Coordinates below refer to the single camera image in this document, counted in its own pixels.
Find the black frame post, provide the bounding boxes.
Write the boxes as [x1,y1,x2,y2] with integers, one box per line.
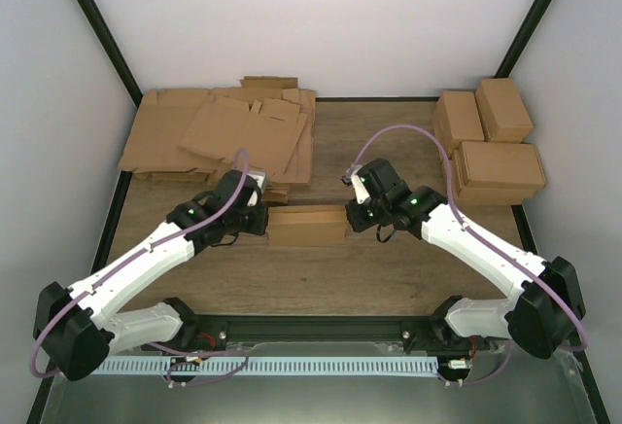
[494,0,553,79]
[76,0,143,107]

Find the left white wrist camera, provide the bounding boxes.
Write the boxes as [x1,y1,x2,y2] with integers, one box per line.
[247,170,268,207]

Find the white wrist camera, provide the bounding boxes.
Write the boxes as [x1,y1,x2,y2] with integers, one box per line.
[341,164,370,205]
[247,170,268,207]

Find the purple cable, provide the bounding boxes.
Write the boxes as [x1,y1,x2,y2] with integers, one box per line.
[29,147,252,391]
[347,124,589,388]

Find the right black frame post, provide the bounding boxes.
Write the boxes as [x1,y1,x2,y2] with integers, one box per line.
[494,0,553,79]

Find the light blue slotted cable duct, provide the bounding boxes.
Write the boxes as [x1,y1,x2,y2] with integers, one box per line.
[95,356,438,377]

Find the folded box front top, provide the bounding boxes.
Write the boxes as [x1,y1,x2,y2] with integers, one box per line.
[453,142,546,191]

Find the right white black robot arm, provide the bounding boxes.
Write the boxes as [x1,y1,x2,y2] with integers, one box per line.
[342,159,585,359]

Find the folded box back right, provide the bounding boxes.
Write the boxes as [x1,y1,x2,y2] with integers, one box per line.
[475,78,534,143]

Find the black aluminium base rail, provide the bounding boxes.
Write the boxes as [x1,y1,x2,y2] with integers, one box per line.
[162,314,462,352]

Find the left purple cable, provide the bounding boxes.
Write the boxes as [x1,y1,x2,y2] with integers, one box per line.
[29,147,252,391]

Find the folded box front bottom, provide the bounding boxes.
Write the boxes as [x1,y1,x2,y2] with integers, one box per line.
[441,160,536,206]

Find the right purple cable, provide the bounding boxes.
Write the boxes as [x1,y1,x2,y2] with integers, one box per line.
[347,124,589,388]

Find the stack of flat cardboard sheets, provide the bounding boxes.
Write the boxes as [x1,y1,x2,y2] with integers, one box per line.
[119,76,316,202]

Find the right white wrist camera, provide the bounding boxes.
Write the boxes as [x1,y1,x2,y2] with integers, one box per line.
[341,164,370,205]

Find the cardboard box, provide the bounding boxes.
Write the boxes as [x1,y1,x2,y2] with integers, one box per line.
[266,205,348,247]

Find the left black frame post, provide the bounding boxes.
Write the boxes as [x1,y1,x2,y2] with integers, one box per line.
[76,0,143,107]

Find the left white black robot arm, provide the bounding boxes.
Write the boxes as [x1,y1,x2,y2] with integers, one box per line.
[33,170,268,381]

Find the folded box back middle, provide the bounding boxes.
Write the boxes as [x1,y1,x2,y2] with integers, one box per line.
[432,90,485,158]

